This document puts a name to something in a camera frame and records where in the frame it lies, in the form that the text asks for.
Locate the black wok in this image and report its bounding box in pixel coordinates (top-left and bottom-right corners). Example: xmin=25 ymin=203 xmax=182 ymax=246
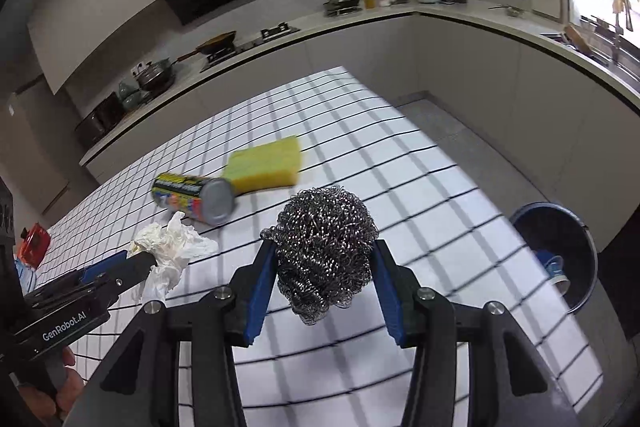
xmin=175 ymin=31 xmax=237 ymax=62

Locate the person's left hand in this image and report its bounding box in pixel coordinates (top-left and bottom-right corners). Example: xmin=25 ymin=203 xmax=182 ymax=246
xmin=17 ymin=349 xmax=86 ymax=423

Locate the black gas stove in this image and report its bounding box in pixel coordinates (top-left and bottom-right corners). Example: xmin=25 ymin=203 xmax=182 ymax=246
xmin=200 ymin=23 xmax=302 ymax=72

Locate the grey upper cabinet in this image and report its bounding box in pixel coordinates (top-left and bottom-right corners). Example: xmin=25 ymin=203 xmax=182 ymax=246
xmin=27 ymin=0 xmax=176 ymax=95

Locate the grey kitchen counter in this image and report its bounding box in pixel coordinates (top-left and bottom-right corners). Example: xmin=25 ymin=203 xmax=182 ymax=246
xmin=80 ymin=2 xmax=640 ymax=253

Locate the black microwave oven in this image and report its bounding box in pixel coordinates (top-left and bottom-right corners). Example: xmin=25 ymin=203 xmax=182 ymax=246
xmin=75 ymin=93 xmax=126 ymax=146

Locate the white tissue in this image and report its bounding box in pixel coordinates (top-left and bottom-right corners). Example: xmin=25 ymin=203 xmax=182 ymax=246
xmin=126 ymin=210 xmax=220 ymax=305

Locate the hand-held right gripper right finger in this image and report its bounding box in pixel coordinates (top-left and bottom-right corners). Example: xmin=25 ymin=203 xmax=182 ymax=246
xmin=371 ymin=239 xmax=576 ymax=427

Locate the beige refrigerator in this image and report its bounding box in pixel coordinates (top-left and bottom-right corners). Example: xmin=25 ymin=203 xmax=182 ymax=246
xmin=0 ymin=74 xmax=71 ymax=215

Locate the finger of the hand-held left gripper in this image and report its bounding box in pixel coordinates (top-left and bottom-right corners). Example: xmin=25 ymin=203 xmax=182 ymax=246
xmin=82 ymin=251 xmax=132 ymax=283
xmin=107 ymin=253 xmax=158 ymax=293

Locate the black trash bin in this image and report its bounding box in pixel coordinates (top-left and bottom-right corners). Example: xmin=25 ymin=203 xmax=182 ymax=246
xmin=510 ymin=202 xmax=599 ymax=314

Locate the white checked tablecloth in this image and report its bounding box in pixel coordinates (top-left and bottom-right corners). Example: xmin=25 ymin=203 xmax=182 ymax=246
xmin=15 ymin=66 xmax=603 ymax=427

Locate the black yellow printed can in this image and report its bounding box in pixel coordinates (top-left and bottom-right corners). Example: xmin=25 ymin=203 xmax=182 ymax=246
xmin=151 ymin=173 xmax=237 ymax=226

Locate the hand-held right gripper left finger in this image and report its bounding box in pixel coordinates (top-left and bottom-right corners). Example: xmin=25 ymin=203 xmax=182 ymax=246
xmin=85 ymin=239 xmax=278 ymax=427

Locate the large yellow sponge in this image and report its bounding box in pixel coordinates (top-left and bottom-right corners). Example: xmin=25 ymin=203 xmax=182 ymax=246
xmin=226 ymin=135 xmax=305 ymax=195

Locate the dark lidded cooking pot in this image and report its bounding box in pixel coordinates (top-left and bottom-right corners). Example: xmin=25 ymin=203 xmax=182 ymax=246
xmin=135 ymin=59 xmax=177 ymax=92

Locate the steel wool scrubber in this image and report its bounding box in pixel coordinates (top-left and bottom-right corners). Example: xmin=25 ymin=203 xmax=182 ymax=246
xmin=260 ymin=187 xmax=380 ymax=327

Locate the yellow hanging cloth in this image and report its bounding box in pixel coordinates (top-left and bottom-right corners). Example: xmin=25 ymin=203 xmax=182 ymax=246
xmin=612 ymin=0 xmax=633 ymax=32

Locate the blue patterned paper cup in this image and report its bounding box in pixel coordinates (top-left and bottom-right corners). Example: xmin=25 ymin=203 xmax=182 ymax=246
xmin=537 ymin=249 xmax=571 ymax=298

